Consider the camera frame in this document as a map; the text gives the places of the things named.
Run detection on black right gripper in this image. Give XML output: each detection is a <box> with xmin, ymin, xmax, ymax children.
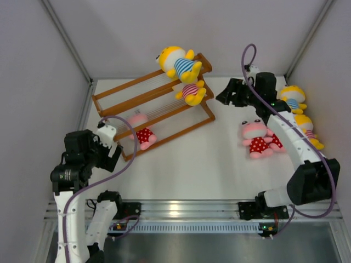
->
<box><xmin>217</xmin><ymin>78</ymin><xmax>262</xmax><ymax>107</ymax></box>

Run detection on pink plush polka dots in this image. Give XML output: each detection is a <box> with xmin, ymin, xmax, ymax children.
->
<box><xmin>241</xmin><ymin>119</ymin><xmax>273</xmax><ymax>159</ymax></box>

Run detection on yellow plush blue stripes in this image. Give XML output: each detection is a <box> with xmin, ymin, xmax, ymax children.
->
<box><xmin>155</xmin><ymin>46</ymin><xmax>202</xmax><ymax>84</ymax></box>

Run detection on pink polka plush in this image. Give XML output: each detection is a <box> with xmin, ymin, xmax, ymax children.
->
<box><xmin>127</xmin><ymin>113</ymin><xmax>157</xmax><ymax>151</ymax></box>
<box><xmin>267</xmin><ymin>129</ymin><xmax>286</xmax><ymax>153</ymax></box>

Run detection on yellow plush pink stripes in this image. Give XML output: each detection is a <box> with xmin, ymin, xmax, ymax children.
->
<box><xmin>294</xmin><ymin>115</ymin><xmax>324</xmax><ymax>150</ymax></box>
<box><xmin>172</xmin><ymin>80</ymin><xmax>206</xmax><ymax>106</ymax></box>

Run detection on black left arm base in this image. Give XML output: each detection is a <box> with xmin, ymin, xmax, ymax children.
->
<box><xmin>113</xmin><ymin>202</ymin><xmax>141</xmax><ymax>220</ymax></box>

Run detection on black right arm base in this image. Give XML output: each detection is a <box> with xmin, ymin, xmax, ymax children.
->
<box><xmin>238</xmin><ymin>202</ymin><xmax>289</xmax><ymax>221</ymax></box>

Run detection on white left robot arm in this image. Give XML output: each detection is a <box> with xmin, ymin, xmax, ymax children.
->
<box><xmin>50</xmin><ymin>125</ymin><xmax>124</xmax><ymax>262</ymax></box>

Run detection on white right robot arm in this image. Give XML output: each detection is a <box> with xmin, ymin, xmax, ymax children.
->
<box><xmin>216</xmin><ymin>72</ymin><xmax>340</xmax><ymax>218</ymax></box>

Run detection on wooden toy shelf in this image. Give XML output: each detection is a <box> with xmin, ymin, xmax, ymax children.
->
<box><xmin>92</xmin><ymin>53</ymin><xmax>216</xmax><ymax>162</ymax></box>

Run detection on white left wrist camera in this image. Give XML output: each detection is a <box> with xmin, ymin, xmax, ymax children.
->
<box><xmin>96</xmin><ymin>122</ymin><xmax>118</xmax><ymax>157</ymax></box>

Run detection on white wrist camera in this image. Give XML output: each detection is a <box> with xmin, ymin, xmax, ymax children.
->
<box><xmin>96</xmin><ymin>122</ymin><xmax>118</xmax><ymax>157</ymax></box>
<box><xmin>244</xmin><ymin>64</ymin><xmax>260</xmax><ymax>85</ymax></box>

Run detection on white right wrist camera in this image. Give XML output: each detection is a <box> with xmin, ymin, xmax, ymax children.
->
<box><xmin>244</xmin><ymin>64</ymin><xmax>260</xmax><ymax>85</ymax></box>

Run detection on white slotted cable duct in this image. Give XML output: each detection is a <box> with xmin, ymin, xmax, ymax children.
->
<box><xmin>82</xmin><ymin>221</ymin><xmax>261</xmax><ymax>234</ymax></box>

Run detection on aluminium rail frame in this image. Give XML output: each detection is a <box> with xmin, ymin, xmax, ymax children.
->
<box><xmin>44</xmin><ymin>199</ymin><xmax>343</xmax><ymax>222</ymax></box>

